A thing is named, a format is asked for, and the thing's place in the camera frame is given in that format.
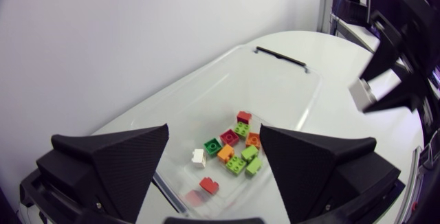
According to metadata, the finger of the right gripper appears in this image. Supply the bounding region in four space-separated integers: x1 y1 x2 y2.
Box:
359 10 404 82
363 82 424 113

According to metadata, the dark red toy brick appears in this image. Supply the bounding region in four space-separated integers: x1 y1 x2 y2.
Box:
219 128 241 147

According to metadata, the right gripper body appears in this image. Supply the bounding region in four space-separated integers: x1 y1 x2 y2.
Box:
398 0 440 115

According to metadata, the dark green toy brick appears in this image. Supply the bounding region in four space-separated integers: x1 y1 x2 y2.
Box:
203 137 223 157

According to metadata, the clear plastic container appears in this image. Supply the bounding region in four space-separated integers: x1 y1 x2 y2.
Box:
126 43 325 220

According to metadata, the orange toy brick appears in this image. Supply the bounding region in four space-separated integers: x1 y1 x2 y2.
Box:
245 132 262 150

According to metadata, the light green toy brick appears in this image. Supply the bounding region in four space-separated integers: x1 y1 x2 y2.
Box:
225 155 248 177
241 144 259 164
234 122 252 139
245 157 263 177

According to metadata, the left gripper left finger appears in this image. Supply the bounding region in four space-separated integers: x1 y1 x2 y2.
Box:
36 124 170 224

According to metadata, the yellow-orange toy brick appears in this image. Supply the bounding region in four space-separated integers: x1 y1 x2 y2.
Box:
217 144 235 164

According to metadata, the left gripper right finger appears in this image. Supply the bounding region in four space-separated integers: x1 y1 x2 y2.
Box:
259 124 402 224

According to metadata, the white toy brick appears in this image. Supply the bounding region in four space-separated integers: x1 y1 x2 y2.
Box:
191 148 207 169
348 78 377 113

